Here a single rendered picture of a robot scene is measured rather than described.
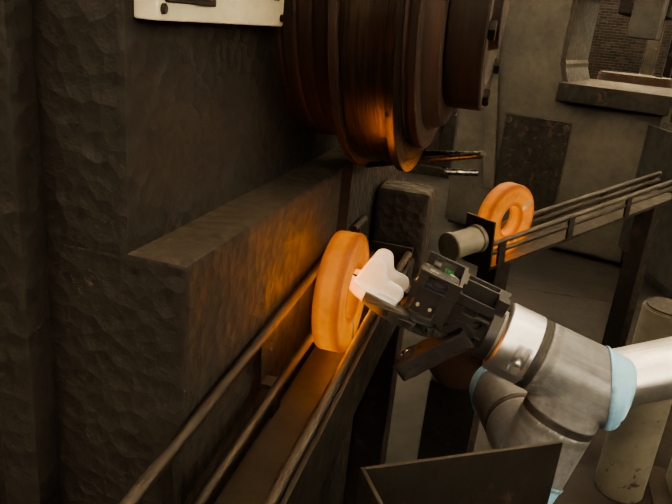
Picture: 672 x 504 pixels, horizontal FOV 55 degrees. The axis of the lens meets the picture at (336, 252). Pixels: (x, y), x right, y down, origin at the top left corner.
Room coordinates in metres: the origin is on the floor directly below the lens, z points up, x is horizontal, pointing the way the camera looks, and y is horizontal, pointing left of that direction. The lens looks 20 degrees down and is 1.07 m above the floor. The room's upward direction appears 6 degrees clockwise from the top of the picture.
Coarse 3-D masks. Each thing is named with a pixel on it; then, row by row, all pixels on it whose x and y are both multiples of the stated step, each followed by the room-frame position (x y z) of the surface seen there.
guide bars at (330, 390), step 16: (400, 272) 0.95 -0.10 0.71; (368, 320) 0.78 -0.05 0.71; (352, 352) 0.70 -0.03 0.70; (336, 384) 0.63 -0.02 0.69; (320, 400) 0.60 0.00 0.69; (320, 416) 0.58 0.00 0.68; (304, 432) 0.55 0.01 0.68; (304, 448) 0.53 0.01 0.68; (288, 464) 0.50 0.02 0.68; (288, 480) 0.49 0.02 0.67; (272, 496) 0.46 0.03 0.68
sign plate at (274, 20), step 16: (144, 0) 0.52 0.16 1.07; (160, 0) 0.52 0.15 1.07; (176, 0) 0.54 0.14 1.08; (192, 0) 0.56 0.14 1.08; (208, 0) 0.59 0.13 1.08; (224, 0) 0.62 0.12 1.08; (240, 0) 0.65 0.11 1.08; (256, 0) 0.69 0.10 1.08; (272, 0) 0.73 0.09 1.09; (144, 16) 0.52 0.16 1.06; (160, 16) 0.52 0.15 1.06; (176, 16) 0.54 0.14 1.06; (192, 16) 0.57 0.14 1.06; (208, 16) 0.59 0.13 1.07; (224, 16) 0.62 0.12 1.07; (240, 16) 0.66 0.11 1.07; (256, 16) 0.69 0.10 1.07; (272, 16) 0.73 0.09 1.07
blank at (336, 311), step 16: (336, 240) 0.76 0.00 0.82; (352, 240) 0.76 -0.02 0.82; (336, 256) 0.74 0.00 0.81; (352, 256) 0.75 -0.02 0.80; (368, 256) 0.84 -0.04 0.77; (320, 272) 0.72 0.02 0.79; (336, 272) 0.72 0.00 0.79; (352, 272) 0.76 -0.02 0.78; (320, 288) 0.71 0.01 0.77; (336, 288) 0.71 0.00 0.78; (320, 304) 0.71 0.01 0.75; (336, 304) 0.70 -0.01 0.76; (352, 304) 0.80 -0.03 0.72; (320, 320) 0.71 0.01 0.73; (336, 320) 0.70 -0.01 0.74; (352, 320) 0.78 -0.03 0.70; (320, 336) 0.71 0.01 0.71; (336, 336) 0.71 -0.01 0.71; (352, 336) 0.78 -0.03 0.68
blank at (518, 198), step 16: (496, 192) 1.32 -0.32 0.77; (512, 192) 1.33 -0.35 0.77; (528, 192) 1.36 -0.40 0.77; (480, 208) 1.31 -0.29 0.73; (496, 208) 1.30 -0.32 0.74; (512, 208) 1.37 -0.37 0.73; (528, 208) 1.37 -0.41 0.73; (496, 224) 1.30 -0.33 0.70; (512, 224) 1.37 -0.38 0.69; (528, 224) 1.38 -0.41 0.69; (512, 240) 1.35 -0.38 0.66
